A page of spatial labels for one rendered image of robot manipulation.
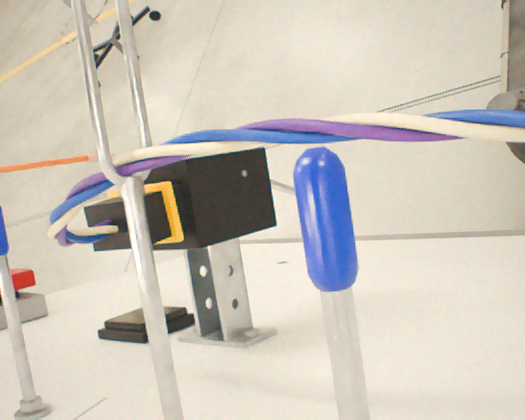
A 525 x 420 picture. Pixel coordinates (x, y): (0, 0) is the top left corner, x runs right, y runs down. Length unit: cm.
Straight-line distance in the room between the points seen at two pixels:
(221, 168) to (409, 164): 158
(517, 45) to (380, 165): 55
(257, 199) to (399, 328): 9
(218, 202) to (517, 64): 131
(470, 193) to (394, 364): 146
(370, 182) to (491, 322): 161
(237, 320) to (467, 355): 12
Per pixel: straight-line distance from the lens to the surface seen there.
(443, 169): 179
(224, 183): 30
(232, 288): 32
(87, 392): 29
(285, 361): 28
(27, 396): 28
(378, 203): 184
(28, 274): 47
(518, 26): 165
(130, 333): 35
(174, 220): 28
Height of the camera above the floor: 128
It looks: 37 degrees down
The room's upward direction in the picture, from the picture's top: 51 degrees counter-clockwise
